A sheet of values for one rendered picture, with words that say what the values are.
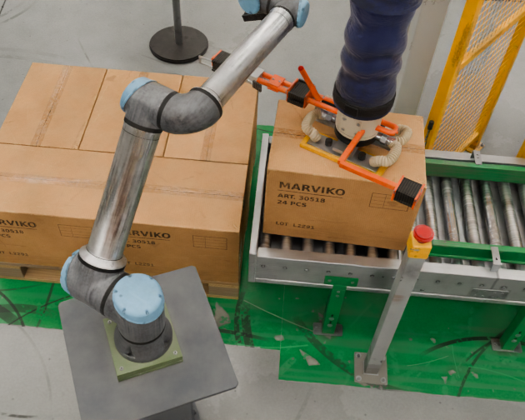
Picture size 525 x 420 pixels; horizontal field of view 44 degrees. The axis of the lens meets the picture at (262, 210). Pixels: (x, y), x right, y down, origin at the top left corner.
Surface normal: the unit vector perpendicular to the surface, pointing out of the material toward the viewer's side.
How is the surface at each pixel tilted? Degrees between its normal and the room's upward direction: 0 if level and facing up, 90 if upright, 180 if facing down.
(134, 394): 0
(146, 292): 7
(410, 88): 90
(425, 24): 90
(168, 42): 0
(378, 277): 90
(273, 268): 90
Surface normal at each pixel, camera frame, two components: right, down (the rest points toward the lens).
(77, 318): 0.04, -0.63
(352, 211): -0.13, 0.76
